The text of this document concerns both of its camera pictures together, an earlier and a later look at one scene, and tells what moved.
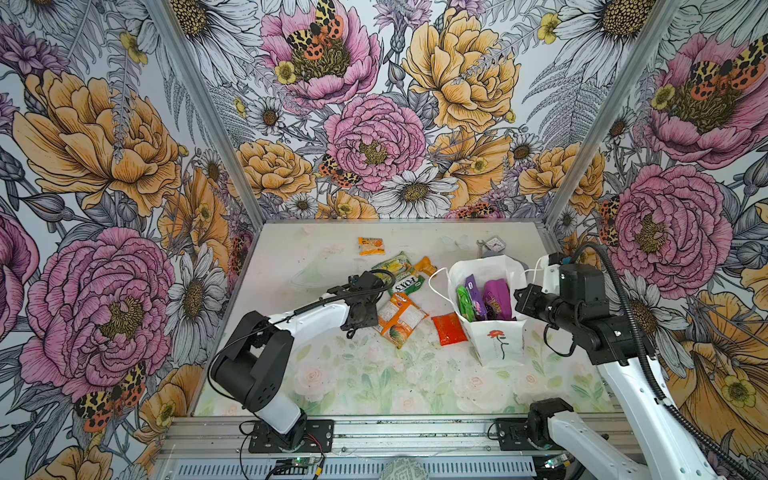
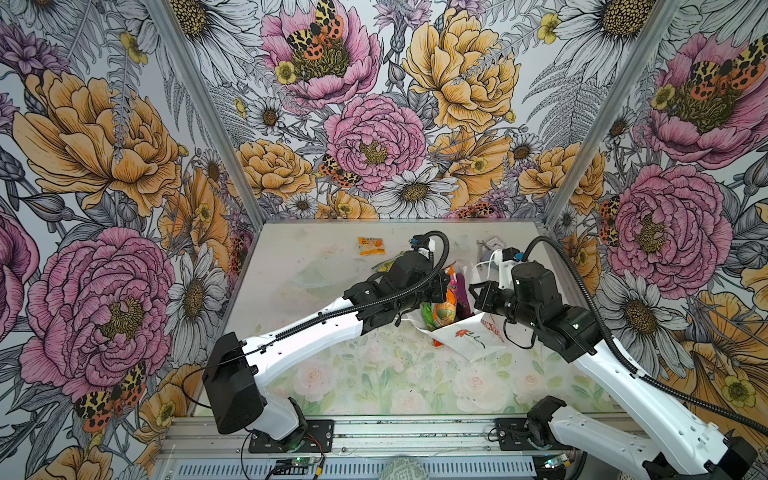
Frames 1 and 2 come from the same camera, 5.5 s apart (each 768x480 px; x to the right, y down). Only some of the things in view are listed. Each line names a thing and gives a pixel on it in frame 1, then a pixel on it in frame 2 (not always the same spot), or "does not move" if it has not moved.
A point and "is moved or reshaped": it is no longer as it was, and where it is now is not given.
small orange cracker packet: x=371 y=246 does not move
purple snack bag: x=497 y=300 is moved or reshaped
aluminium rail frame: x=218 y=448 does not move
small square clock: x=495 y=244 does not move
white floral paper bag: x=498 y=342 -> x=475 y=337
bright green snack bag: x=466 y=304 -> x=428 y=315
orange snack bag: x=398 y=319 -> x=444 y=313
